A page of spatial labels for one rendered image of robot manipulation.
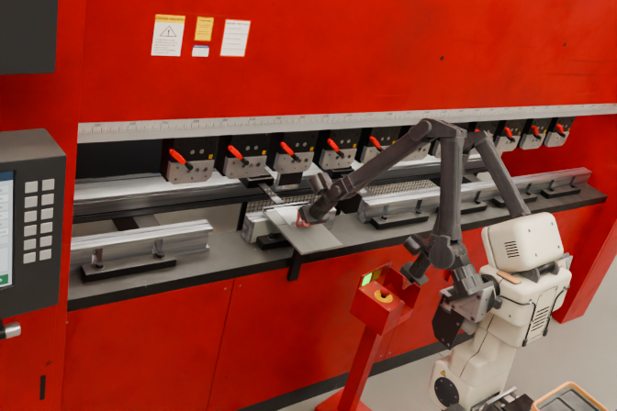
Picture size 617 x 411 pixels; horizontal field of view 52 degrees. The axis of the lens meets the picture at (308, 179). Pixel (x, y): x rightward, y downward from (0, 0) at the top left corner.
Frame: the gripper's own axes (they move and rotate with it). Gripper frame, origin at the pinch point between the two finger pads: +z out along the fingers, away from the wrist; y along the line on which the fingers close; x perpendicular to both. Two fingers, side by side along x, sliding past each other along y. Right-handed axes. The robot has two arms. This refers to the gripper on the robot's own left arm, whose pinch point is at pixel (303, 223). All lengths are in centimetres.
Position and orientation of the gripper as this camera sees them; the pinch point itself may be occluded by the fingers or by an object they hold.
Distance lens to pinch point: 227.5
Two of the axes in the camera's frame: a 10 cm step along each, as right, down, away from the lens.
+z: -4.8, 4.9, 7.3
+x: 3.4, 8.7, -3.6
